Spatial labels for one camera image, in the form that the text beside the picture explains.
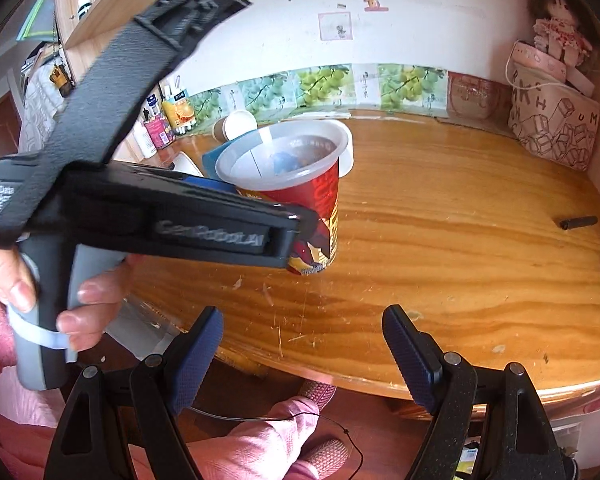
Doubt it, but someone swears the person's left hand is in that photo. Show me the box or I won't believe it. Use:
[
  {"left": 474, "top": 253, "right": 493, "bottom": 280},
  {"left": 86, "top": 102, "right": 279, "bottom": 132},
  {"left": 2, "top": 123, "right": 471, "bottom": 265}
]
[{"left": 0, "top": 247, "right": 132, "bottom": 352}]

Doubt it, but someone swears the red printed cup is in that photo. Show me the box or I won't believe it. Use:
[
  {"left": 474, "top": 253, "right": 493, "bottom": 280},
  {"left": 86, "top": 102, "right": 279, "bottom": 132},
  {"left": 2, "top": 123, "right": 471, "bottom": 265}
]
[{"left": 215, "top": 120, "right": 351, "bottom": 277}]

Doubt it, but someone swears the pink studded belt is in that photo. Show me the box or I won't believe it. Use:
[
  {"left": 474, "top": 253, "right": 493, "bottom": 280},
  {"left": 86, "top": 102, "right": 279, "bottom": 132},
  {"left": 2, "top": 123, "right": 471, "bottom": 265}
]
[{"left": 510, "top": 40, "right": 567, "bottom": 86}]

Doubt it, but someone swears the wooden wall shelf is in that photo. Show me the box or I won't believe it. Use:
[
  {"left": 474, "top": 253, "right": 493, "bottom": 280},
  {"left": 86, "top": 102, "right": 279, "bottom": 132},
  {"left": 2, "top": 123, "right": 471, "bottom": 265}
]
[{"left": 54, "top": 0, "right": 221, "bottom": 78}]

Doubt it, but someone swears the pink basket sticker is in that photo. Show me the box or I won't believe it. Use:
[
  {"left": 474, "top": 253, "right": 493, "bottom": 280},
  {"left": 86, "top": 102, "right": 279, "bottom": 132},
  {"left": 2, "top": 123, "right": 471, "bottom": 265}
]
[{"left": 447, "top": 72, "right": 497, "bottom": 121}]

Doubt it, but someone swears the rag doll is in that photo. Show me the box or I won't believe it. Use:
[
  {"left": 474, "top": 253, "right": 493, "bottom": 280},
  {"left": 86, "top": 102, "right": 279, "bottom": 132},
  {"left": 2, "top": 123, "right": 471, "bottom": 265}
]
[{"left": 527, "top": 0, "right": 597, "bottom": 97}]

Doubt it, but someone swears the blue plastic object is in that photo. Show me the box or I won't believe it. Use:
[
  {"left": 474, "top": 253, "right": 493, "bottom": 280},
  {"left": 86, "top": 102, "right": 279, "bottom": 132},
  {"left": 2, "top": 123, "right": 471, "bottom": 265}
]
[{"left": 202, "top": 146, "right": 233, "bottom": 180}]

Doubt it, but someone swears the person's pink trouser leg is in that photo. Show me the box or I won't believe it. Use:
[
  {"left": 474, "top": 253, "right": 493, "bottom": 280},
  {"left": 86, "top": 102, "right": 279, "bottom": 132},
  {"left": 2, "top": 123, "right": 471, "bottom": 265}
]
[{"left": 130, "top": 395, "right": 326, "bottom": 480}]

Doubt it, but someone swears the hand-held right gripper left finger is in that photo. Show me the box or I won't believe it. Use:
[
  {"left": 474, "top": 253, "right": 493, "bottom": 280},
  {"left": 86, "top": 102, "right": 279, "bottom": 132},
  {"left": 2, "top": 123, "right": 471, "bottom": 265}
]
[{"left": 42, "top": 306, "right": 224, "bottom": 480}]

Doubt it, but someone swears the pink slipper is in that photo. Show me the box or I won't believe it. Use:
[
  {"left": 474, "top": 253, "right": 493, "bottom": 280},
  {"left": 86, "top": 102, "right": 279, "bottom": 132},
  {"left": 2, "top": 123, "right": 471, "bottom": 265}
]
[
  {"left": 299, "top": 380, "right": 337, "bottom": 407},
  {"left": 290, "top": 438, "right": 352, "bottom": 480}
]

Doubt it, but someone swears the grape print wall border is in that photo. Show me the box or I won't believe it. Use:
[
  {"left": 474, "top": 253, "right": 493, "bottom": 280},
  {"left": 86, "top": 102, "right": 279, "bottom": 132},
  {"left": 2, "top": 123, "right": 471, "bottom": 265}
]
[{"left": 187, "top": 62, "right": 449, "bottom": 117}]

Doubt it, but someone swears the thin black cable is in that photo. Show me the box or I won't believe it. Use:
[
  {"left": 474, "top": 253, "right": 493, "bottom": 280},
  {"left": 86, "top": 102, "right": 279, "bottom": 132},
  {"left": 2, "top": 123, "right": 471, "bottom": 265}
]
[{"left": 192, "top": 406, "right": 365, "bottom": 480}]

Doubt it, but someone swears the letter print bag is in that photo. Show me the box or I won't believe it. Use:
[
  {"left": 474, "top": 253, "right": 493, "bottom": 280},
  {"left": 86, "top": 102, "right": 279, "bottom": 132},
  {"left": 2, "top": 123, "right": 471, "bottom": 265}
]
[{"left": 506, "top": 60, "right": 600, "bottom": 172}]

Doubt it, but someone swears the small black cylinder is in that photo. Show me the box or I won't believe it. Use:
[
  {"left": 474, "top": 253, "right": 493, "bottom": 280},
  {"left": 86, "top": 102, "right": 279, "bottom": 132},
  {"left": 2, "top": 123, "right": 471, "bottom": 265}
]
[{"left": 560, "top": 215, "right": 599, "bottom": 231}]

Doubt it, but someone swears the white box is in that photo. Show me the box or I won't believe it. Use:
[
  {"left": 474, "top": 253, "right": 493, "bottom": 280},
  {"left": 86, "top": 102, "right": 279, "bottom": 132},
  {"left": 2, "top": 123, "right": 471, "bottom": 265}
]
[{"left": 171, "top": 152, "right": 207, "bottom": 177}]

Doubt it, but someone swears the green edged sheet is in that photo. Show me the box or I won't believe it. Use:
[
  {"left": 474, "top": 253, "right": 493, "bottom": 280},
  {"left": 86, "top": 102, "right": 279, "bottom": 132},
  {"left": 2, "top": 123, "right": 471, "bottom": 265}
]
[{"left": 16, "top": 0, "right": 57, "bottom": 42}]

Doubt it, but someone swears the square wall picture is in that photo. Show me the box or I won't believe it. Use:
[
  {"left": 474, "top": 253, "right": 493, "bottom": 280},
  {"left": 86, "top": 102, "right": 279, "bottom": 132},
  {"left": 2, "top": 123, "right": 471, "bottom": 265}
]
[{"left": 318, "top": 12, "right": 354, "bottom": 41}]

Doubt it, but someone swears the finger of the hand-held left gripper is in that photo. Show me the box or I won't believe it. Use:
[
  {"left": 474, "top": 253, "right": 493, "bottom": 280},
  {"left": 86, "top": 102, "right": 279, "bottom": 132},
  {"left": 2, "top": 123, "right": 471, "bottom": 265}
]
[
  {"left": 184, "top": 174, "right": 242, "bottom": 197},
  {"left": 267, "top": 204, "right": 332, "bottom": 269}
]

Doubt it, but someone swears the brown paper cup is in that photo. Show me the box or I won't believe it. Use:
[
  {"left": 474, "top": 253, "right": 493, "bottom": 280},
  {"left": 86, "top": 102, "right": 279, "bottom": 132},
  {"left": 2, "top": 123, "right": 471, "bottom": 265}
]
[{"left": 212, "top": 110, "right": 258, "bottom": 143}]

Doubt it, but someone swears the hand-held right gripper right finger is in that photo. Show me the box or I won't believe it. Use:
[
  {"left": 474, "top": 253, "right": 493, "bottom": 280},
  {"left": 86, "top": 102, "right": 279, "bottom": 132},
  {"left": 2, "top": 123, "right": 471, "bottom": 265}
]
[{"left": 382, "top": 305, "right": 568, "bottom": 480}]

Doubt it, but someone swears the pink can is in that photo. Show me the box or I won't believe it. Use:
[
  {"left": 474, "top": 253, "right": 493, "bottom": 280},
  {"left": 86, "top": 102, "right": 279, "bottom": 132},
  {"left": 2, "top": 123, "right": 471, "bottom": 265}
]
[{"left": 145, "top": 115, "right": 176, "bottom": 150}]

